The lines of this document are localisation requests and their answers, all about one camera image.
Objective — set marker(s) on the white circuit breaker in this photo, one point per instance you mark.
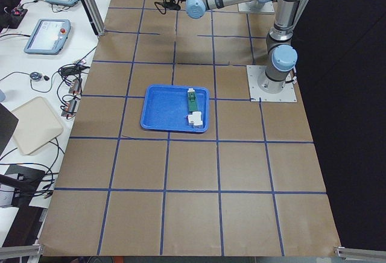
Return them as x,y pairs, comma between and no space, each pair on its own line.
195,119

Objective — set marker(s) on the blue plastic tray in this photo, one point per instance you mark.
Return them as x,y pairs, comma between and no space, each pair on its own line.
166,108

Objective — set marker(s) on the beige plastic tray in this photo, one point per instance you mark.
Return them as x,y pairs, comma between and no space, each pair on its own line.
37,125

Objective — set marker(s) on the near teach pendant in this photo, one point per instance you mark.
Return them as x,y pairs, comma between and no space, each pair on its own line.
48,36

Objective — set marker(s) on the black monitor stand base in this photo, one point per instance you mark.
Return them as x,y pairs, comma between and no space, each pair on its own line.
22,179

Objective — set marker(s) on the green white switch part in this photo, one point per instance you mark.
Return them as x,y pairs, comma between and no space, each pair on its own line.
192,101

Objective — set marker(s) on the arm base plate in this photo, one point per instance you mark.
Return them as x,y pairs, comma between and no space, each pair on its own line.
262,89
256,7

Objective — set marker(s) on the aluminium frame post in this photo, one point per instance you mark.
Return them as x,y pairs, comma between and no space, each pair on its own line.
94,17

